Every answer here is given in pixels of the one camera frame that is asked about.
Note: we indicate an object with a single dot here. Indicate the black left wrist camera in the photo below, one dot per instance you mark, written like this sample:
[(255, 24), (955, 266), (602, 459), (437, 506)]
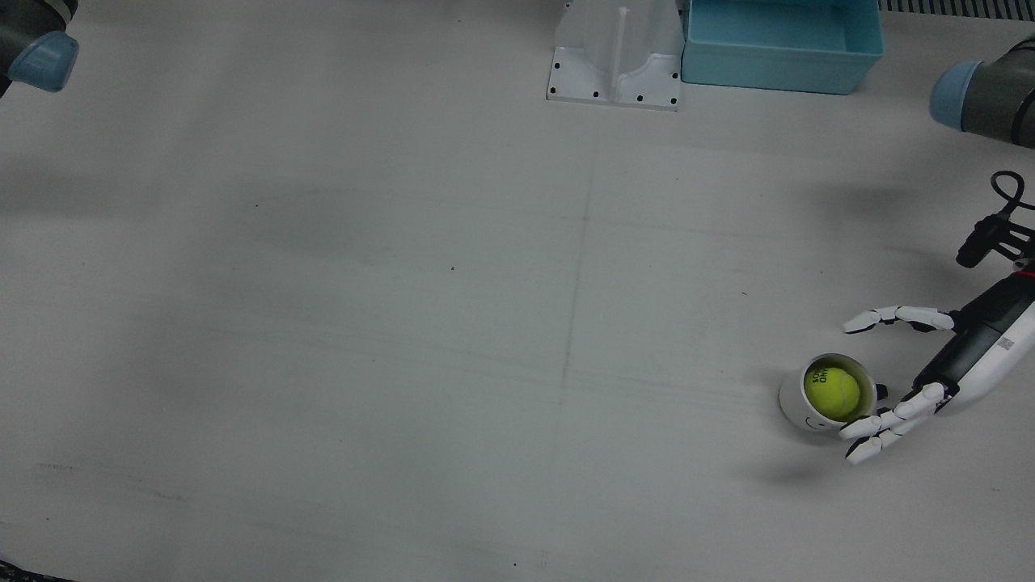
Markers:
[(982, 238)]

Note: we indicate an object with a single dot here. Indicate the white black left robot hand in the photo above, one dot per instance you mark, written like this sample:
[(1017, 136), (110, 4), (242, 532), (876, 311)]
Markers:
[(982, 343)]

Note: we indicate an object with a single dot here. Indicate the ribbed metal grille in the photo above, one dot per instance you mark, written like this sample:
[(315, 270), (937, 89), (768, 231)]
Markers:
[(954, 6)]

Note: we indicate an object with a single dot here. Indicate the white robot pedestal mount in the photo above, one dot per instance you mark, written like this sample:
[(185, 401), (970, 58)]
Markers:
[(614, 56)]

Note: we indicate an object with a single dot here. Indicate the blue plastic bin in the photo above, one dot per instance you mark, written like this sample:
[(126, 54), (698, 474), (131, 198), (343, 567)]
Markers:
[(768, 69)]

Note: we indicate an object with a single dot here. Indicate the white cup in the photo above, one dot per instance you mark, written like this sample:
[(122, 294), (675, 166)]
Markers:
[(795, 406)]

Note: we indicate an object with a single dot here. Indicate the yellow tennis ball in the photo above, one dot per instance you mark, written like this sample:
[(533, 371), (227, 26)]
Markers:
[(833, 394)]

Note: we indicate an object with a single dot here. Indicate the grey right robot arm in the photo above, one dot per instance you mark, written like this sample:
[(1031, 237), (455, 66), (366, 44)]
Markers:
[(40, 56)]

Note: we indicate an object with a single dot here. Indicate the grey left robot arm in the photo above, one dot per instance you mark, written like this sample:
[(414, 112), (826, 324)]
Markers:
[(994, 97)]

